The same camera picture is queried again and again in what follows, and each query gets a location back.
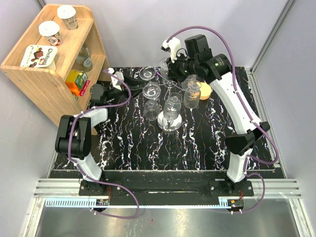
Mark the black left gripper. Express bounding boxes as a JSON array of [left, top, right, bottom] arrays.
[[105, 73, 148, 102]]

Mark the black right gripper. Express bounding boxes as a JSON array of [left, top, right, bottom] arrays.
[[165, 52, 198, 84]]

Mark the red packaged item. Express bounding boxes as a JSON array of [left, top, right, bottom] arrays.
[[79, 80, 90, 96]]

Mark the orange juice carton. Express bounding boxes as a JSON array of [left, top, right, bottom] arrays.
[[65, 70, 88, 96]]

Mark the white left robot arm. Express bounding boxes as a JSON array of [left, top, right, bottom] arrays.
[[55, 76, 146, 195]]

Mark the clear smooth wine glass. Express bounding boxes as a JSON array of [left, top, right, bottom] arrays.
[[159, 58, 170, 79]]

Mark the frosted short goblet front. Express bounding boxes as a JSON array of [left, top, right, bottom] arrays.
[[183, 80, 201, 109]]

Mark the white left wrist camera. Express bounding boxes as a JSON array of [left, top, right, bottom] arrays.
[[108, 68, 124, 91]]

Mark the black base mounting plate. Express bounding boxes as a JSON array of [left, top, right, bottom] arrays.
[[79, 170, 254, 206]]

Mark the clear patterned short goblet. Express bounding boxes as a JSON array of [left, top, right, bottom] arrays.
[[163, 92, 182, 121]]

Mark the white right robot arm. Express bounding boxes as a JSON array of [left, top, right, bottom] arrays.
[[161, 35, 271, 196]]

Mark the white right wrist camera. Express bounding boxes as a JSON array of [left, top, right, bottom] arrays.
[[161, 38, 181, 63]]

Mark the chrome wine glass rack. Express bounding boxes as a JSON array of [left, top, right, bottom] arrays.
[[138, 66, 193, 131]]

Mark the ribbed glass goblet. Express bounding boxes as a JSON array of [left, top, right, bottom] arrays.
[[143, 82, 161, 121]]

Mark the wooden shelf unit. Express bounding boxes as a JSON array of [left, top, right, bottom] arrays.
[[0, 4, 111, 125]]

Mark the Chobani yogurt cup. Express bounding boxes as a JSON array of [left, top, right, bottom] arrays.
[[20, 44, 58, 71]]

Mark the clear cup white lid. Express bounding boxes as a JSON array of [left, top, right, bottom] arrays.
[[57, 5, 78, 30]]

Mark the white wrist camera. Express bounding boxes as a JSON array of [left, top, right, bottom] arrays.
[[108, 68, 124, 91], [161, 38, 181, 63]]

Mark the glass bottle on shelf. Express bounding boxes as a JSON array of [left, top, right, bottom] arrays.
[[75, 45, 93, 72]]

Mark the white lidded yogurt cup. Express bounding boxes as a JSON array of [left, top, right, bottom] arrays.
[[39, 21, 62, 46]]

